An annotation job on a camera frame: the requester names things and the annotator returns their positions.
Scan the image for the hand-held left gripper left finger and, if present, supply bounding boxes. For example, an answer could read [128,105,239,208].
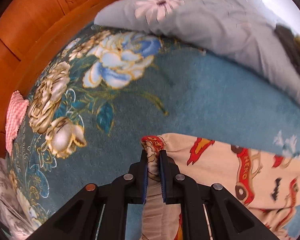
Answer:
[36,149,149,240]

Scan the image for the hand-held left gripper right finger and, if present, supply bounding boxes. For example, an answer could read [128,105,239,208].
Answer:
[160,149,280,240]

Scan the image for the cream car print pajama pants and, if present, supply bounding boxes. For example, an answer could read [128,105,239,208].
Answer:
[140,133,300,240]

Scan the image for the pink zigzag cloth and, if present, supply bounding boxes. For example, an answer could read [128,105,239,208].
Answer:
[5,91,30,155]

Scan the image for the grey floral bedsheet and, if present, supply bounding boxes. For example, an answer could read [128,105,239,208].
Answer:
[0,152,40,240]

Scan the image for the grey-blue daisy print duvet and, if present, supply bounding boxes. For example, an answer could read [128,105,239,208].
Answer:
[94,0,300,117]

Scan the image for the dark grey garment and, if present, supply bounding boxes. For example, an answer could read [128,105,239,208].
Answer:
[274,24,300,83]

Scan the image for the orange wooden bed headboard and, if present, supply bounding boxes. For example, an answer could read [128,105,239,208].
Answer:
[0,0,143,158]

